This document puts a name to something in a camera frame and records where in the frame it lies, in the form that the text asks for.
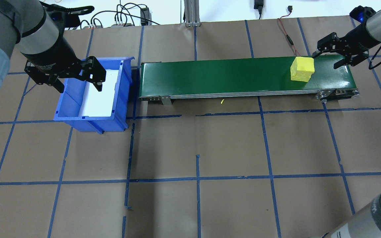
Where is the yellow foam block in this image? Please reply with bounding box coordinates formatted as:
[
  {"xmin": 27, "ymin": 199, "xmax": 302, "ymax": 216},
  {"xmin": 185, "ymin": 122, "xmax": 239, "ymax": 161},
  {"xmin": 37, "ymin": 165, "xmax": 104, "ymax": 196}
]
[{"xmin": 290, "ymin": 57, "xmax": 315, "ymax": 82}]

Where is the white foam bin liner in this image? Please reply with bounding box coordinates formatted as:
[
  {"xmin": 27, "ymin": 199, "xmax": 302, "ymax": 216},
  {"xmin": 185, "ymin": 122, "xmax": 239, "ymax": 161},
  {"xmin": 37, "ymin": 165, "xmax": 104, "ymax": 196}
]
[{"xmin": 80, "ymin": 69, "xmax": 122, "ymax": 118}]

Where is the blue plastic storage bin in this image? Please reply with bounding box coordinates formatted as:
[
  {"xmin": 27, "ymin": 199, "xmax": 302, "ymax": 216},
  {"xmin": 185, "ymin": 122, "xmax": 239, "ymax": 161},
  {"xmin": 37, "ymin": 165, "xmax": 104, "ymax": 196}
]
[{"xmin": 53, "ymin": 56, "xmax": 135, "ymax": 134}]

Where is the green belt conveyor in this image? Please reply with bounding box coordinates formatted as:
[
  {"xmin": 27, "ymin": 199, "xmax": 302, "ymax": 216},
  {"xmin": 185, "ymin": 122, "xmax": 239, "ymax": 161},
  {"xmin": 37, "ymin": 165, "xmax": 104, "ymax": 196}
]
[{"xmin": 138, "ymin": 57, "xmax": 360, "ymax": 106}]

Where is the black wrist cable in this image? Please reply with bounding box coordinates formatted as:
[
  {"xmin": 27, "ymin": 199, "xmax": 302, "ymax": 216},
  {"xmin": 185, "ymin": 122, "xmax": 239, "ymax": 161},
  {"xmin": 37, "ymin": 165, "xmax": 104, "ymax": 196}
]
[{"xmin": 368, "ymin": 41, "xmax": 381, "ymax": 70}]

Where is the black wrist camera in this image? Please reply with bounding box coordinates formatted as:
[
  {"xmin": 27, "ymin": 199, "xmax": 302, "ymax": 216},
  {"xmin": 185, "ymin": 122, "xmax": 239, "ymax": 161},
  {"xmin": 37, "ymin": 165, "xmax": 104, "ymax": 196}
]
[
  {"xmin": 47, "ymin": 10, "xmax": 81, "ymax": 31},
  {"xmin": 349, "ymin": 5, "xmax": 377, "ymax": 24}
]

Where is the red black conveyor wire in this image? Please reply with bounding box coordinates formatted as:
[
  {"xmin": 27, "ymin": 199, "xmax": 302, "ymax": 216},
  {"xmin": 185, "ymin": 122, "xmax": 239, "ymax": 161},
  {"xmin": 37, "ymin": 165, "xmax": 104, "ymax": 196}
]
[{"xmin": 277, "ymin": 6, "xmax": 297, "ymax": 57}]

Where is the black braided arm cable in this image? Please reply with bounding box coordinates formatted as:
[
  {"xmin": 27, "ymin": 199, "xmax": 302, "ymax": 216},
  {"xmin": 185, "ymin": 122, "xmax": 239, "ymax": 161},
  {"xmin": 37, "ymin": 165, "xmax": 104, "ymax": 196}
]
[{"xmin": 42, "ymin": 3, "xmax": 95, "ymax": 16}]

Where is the aluminium extrusion post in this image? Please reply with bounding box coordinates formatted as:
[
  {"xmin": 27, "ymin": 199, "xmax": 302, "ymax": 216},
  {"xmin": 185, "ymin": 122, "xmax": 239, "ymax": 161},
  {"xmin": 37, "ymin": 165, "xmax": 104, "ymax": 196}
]
[{"xmin": 184, "ymin": 0, "xmax": 201, "ymax": 27}]

